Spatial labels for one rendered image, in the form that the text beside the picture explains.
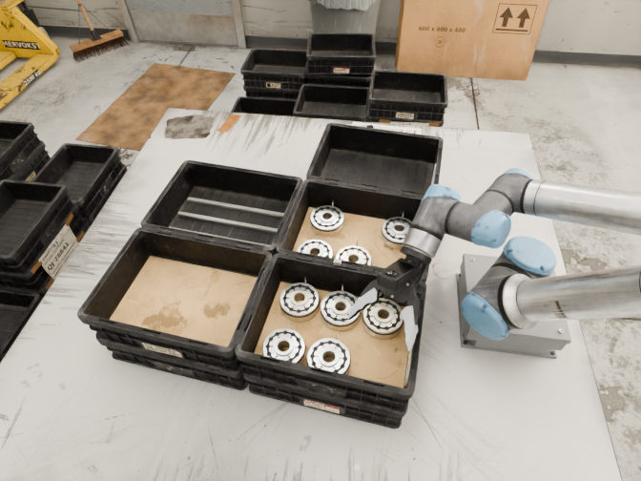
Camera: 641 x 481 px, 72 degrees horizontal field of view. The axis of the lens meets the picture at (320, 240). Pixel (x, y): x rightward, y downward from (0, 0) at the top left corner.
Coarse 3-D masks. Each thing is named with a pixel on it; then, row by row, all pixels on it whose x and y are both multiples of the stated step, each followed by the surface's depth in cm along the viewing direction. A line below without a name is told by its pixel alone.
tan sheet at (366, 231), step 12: (348, 216) 137; (360, 216) 137; (300, 228) 134; (348, 228) 134; (360, 228) 134; (372, 228) 134; (300, 240) 131; (324, 240) 131; (336, 240) 131; (348, 240) 131; (360, 240) 130; (372, 240) 130; (336, 252) 128; (372, 252) 128; (384, 252) 127; (396, 252) 127; (372, 264) 125; (384, 264) 125
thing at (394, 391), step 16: (288, 256) 114; (352, 272) 111; (368, 272) 110; (256, 304) 105; (240, 336) 99; (416, 336) 99; (240, 352) 97; (416, 352) 96; (288, 368) 95; (304, 368) 94; (416, 368) 94; (352, 384) 92; (368, 384) 92; (384, 384) 92
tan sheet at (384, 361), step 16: (272, 304) 116; (272, 320) 113; (288, 320) 113; (320, 320) 113; (304, 336) 110; (320, 336) 110; (352, 336) 110; (368, 336) 110; (400, 336) 110; (256, 352) 108; (352, 352) 107; (368, 352) 107; (384, 352) 107; (400, 352) 107; (352, 368) 104; (368, 368) 104; (384, 368) 104; (400, 368) 104; (400, 384) 102
